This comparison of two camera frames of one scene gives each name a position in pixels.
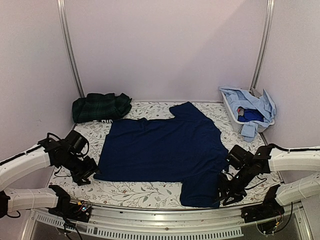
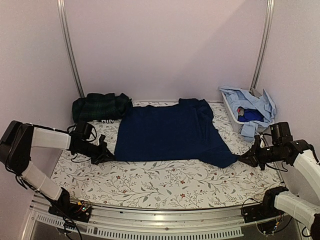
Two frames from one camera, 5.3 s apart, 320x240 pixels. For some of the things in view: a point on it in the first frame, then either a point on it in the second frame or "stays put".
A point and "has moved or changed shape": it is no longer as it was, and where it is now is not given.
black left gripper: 91,167 to 102,157
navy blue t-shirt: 187,147 has moved or changed shape
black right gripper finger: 220,194 to 247,156
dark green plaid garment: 101,106 stays put
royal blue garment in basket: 251,115 stays put
